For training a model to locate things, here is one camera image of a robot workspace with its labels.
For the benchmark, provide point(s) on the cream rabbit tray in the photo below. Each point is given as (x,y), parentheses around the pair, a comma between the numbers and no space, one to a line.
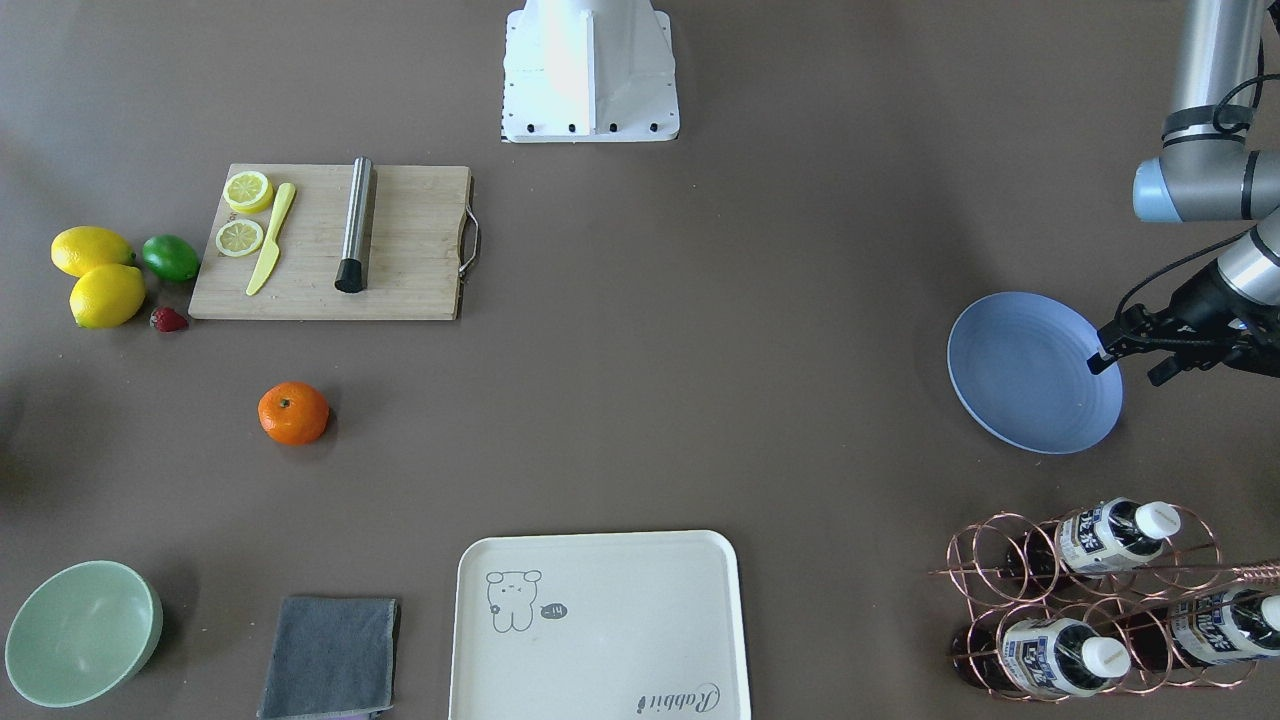
(639,625)

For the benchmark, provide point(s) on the copper wire bottle rack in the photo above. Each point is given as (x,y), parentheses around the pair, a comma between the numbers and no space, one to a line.
(1191,565)

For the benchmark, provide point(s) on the tea bottle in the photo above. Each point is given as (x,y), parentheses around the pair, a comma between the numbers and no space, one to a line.
(1221,628)
(1110,537)
(1020,654)

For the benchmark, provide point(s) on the orange mandarin fruit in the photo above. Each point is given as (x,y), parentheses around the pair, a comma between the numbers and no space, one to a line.
(293,413)

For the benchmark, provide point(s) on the red strawberry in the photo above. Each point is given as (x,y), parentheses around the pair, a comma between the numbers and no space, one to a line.
(167,320)

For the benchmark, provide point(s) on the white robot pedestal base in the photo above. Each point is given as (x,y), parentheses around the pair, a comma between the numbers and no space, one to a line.
(589,72)

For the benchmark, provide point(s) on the lemon slice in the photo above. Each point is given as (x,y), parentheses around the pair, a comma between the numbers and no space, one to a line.
(239,237)
(248,192)

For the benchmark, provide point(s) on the grey folded cloth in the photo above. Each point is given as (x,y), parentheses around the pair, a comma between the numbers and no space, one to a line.
(331,658)

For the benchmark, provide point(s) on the lemon slice lower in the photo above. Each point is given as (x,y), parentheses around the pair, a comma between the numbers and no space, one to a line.
(239,237)

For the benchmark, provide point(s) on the yellow plastic knife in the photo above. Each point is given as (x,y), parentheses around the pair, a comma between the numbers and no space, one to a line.
(269,253)

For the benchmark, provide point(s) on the yellow lemon lower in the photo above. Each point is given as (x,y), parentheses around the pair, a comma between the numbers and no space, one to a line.
(107,296)

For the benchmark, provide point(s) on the steel muddler black tip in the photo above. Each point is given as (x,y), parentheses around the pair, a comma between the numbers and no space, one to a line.
(353,270)

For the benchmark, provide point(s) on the tea bottle middle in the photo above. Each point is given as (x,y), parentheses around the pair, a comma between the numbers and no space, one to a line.
(1020,654)

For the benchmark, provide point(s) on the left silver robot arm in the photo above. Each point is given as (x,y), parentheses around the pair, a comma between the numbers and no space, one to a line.
(1205,171)

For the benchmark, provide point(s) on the lemon slice upper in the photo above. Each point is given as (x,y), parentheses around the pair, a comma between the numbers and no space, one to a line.
(248,192)

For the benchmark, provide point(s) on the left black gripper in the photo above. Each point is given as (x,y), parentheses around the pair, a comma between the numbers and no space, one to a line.
(1199,300)

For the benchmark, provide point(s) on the mint green bowl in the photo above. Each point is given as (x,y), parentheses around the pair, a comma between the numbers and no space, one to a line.
(82,633)

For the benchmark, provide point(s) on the yellow lemon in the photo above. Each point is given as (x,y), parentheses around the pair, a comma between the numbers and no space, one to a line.
(107,296)
(78,250)

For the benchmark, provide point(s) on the yellow lemon upper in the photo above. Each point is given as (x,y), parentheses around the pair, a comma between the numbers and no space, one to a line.
(78,250)

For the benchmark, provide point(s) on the green lime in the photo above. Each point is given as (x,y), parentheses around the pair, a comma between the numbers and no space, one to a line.
(170,258)

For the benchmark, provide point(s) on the blue round plate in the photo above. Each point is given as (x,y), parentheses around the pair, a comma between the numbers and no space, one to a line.
(1018,363)

